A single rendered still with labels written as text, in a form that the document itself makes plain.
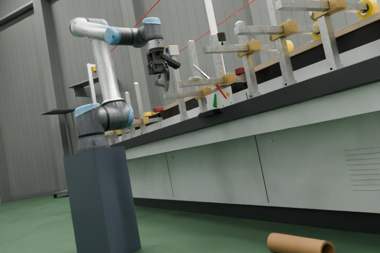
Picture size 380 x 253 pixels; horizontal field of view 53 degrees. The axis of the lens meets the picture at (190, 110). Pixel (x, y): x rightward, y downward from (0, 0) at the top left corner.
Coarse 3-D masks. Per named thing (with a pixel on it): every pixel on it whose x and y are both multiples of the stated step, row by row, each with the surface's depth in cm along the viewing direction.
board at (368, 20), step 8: (368, 16) 152; (376, 16) 149; (352, 24) 158; (360, 24) 155; (368, 24) 153; (336, 32) 165; (344, 32) 162; (320, 40) 173; (304, 48) 182; (312, 48) 179; (264, 64) 208; (272, 64) 203; (216, 88) 251; (176, 104) 302; (152, 112) 345
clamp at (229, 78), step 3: (225, 75) 204; (228, 75) 203; (231, 75) 204; (234, 75) 205; (225, 78) 204; (228, 78) 203; (231, 78) 204; (234, 78) 205; (225, 81) 205; (228, 81) 203; (231, 81) 203; (234, 81) 204; (219, 84) 210; (222, 84) 207; (225, 84) 206; (228, 84) 209
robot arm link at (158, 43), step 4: (152, 40) 187; (156, 40) 187; (160, 40) 188; (148, 44) 188; (152, 44) 187; (156, 44) 186; (160, 44) 187; (164, 44) 190; (148, 48) 188; (152, 48) 187; (156, 48) 187; (160, 48) 188; (164, 48) 190
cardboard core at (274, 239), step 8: (272, 240) 162; (280, 240) 158; (288, 240) 155; (296, 240) 151; (304, 240) 148; (312, 240) 146; (320, 240) 144; (272, 248) 162; (280, 248) 157; (288, 248) 153; (296, 248) 149; (304, 248) 146; (312, 248) 142; (320, 248) 139; (328, 248) 144
